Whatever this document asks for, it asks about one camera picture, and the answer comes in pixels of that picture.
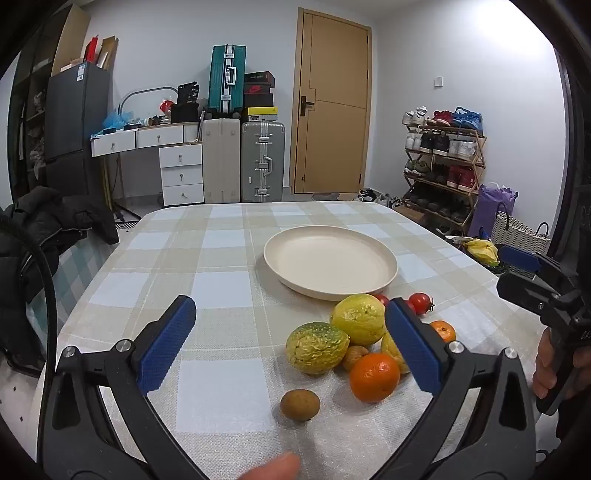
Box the person's right hand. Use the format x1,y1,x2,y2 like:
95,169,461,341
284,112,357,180
532,328,562,400

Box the teal suitcase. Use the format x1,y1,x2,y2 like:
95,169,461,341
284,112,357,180
209,45,247,114

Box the black puffer jacket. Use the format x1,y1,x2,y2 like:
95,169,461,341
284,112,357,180
0,186,120,365

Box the cream round plate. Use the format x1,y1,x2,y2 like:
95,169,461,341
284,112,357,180
263,226,399,302

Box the white drawer cabinet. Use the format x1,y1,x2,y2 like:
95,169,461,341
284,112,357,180
159,144,205,206

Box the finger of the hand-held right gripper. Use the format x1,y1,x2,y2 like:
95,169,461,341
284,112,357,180
496,272,555,318
499,244,573,289

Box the silver suitcase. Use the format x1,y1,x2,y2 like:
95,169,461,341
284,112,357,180
240,121,286,203

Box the white desk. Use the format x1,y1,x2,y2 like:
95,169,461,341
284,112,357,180
90,122,204,158

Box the orange mandarin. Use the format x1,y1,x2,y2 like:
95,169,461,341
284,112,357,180
429,320,457,343
349,353,401,403

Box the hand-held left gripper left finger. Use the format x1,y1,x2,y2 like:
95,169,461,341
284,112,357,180
39,295,208,480

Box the beige suitcase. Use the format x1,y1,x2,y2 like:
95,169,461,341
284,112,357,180
202,118,241,204

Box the tall cardboard box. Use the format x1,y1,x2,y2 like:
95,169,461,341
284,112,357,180
51,4,90,77

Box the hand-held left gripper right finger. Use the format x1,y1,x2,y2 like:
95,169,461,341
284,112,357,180
384,298,539,480

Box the blue plastic bag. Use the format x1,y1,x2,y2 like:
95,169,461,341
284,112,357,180
102,111,134,133

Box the black bag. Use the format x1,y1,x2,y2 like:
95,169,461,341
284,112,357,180
170,82,201,123

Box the shoes on floor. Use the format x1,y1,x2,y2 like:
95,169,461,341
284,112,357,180
358,187,402,209

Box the stack of shoe boxes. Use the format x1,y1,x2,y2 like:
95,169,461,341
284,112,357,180
244,71,278,123

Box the wooden shoe rack with shoes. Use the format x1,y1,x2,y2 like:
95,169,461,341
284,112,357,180
403,107,484,222

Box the wooden door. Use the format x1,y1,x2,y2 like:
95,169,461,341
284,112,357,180
290,8,373,195

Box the purple bag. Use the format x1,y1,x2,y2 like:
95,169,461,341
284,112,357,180
468,184,519,238

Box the grey refrigerator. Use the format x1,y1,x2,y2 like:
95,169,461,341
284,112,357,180
45,62,112,197

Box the brown longan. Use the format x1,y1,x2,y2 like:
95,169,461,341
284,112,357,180
342,345,370,372
280,389,321,422

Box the person's left hand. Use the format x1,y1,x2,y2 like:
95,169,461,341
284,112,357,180
239,451,301,480

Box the black cable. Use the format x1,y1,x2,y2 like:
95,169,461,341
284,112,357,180
0,222,58,386

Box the yellow bag on floor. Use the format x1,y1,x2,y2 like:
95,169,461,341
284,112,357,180
464,239,500,267

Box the green-yellow wrinkled passion fruit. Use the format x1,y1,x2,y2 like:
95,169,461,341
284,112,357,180
286,322,350,376

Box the person's right forearm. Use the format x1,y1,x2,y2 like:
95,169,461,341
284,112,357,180
554,346,591,444

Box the woven basket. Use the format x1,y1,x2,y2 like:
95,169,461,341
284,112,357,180
491,210,552,256

